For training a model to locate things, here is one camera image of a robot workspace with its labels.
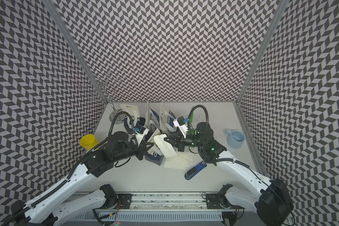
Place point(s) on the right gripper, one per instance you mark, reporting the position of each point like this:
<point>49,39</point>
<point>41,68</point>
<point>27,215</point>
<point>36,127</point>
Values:
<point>179,143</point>

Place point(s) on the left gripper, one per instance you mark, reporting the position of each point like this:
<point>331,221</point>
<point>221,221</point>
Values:
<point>142,147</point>

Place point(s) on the blue black stapler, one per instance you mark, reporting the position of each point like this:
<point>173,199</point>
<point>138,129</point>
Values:
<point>195,170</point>

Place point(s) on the cream paper receipt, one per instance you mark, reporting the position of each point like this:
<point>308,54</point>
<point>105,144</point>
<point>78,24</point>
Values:
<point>165,147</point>

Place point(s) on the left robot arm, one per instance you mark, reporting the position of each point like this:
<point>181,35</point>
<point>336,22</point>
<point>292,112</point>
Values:
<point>51,209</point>

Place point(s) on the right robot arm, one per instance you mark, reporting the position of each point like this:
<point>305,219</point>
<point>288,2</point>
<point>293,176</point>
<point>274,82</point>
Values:
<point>269,198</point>

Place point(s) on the green white bag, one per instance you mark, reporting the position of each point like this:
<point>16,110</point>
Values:
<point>191,128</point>

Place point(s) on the yellow plastic cup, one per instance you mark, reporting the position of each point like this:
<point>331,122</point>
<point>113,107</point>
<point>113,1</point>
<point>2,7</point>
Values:
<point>88,142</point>

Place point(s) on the light blue mug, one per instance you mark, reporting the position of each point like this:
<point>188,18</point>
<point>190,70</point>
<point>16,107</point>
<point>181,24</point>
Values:
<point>235,138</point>

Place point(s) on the cream receipt pile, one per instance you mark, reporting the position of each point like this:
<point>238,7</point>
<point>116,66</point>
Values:
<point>181,161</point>

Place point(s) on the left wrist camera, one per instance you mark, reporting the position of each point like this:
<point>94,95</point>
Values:
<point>140,133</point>

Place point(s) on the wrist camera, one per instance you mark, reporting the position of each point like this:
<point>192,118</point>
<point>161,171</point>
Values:
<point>182,124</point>
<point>140,133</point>

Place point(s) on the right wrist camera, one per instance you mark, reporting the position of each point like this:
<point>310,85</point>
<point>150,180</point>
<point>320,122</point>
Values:
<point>182,124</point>

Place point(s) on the metal wire mug tree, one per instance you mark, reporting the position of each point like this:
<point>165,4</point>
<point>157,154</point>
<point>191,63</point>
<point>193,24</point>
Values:
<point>105,84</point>

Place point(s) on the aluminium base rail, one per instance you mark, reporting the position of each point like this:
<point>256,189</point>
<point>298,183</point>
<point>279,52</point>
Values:
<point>158,207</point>

